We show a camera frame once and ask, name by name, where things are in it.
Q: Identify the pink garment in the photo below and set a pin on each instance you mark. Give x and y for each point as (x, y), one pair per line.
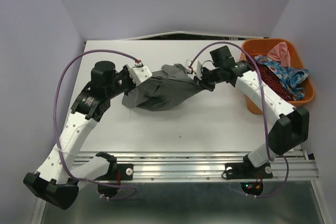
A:
(281, 54)

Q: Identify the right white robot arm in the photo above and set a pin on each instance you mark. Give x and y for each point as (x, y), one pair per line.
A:
(286, 126)

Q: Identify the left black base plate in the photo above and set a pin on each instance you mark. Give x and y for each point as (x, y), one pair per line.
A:
(123, 172)

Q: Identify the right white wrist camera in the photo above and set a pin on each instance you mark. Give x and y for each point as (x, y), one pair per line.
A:
(194, 69)

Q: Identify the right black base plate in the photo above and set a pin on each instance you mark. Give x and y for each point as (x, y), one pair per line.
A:
(246, 172)

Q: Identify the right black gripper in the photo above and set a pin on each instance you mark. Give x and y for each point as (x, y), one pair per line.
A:
(203, 82)

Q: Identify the red dotted skirt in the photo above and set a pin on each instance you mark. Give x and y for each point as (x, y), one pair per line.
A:
(274, 83)

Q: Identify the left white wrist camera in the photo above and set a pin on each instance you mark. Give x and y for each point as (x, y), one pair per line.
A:
(140, 74)

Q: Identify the blue floral skirt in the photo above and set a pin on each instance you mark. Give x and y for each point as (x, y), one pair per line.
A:
(291, 77)

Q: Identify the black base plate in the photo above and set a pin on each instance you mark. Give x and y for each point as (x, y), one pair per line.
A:
(246, 172)
(123, 172)

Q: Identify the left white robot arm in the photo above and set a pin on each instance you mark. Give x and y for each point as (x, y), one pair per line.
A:
(54, 181)

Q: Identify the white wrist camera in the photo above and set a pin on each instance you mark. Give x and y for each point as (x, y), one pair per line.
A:
(194, 69)
(140, 74)

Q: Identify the grey skirt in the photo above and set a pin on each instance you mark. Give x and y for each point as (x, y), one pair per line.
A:
(165, 90)

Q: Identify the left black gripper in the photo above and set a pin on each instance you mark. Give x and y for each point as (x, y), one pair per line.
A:
(125, 71)

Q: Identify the aluminium rail frame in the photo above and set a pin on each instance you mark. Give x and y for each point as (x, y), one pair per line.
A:
(294, 187)

